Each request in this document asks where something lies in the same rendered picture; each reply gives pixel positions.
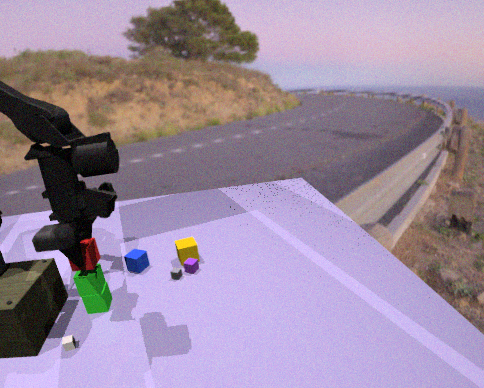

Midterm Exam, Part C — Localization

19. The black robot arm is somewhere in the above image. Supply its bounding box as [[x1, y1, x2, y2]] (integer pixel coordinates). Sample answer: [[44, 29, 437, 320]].
[[0, 80, 120, 218]]

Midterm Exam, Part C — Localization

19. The yellow block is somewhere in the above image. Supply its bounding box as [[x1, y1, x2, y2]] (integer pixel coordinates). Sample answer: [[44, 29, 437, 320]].
[[175, 236, 200, 265]]

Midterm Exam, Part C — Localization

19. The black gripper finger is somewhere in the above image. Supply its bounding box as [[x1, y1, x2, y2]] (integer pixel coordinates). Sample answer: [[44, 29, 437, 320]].
[[77, 215, 98, 239], [59, 232, 85, 268]]

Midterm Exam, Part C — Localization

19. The green block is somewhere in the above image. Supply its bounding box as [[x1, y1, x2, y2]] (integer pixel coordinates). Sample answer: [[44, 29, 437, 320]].
[[73, 263, 106, 297], [81, 282, 112, 314]]

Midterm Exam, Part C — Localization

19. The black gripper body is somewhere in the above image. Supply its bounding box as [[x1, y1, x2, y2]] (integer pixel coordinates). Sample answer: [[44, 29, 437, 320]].
[[32, 177, 92, 253]]

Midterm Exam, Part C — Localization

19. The red block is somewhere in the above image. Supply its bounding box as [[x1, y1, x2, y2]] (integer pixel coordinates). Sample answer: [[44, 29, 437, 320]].
[[68, 238, 100, 272]]

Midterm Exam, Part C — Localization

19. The small purple cube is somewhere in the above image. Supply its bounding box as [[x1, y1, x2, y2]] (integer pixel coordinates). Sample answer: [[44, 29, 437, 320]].
[[183, 258, 199, 273]]

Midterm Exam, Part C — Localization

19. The blue cube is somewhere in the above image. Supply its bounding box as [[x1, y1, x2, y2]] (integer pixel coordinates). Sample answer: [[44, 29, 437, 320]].
[[124, 249, 149, 273]]

